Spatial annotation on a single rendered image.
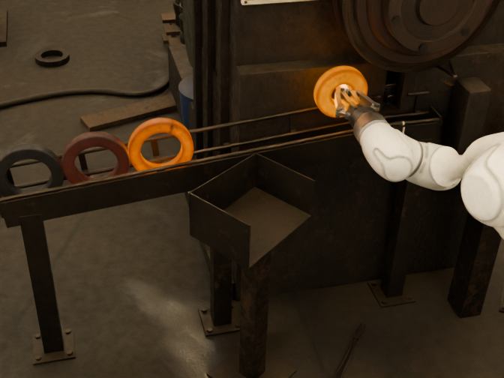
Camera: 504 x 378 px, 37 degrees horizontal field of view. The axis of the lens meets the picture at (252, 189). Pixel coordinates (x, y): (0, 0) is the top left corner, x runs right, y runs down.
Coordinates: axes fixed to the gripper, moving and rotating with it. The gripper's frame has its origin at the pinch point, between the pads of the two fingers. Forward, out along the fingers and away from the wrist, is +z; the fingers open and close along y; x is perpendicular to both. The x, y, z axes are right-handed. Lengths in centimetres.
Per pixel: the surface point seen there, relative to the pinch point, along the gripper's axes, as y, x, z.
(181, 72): -23, -66, 136
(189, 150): -44.2, -15.5, -0.3
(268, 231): -29.2, -22.7, -30.9
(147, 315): -59, -84, 4
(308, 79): -7.3, -0.7, 7.6
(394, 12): 7.8, 26.3, -9.4
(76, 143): -75, -9, 0
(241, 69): -26.8, 2.6, 10.9
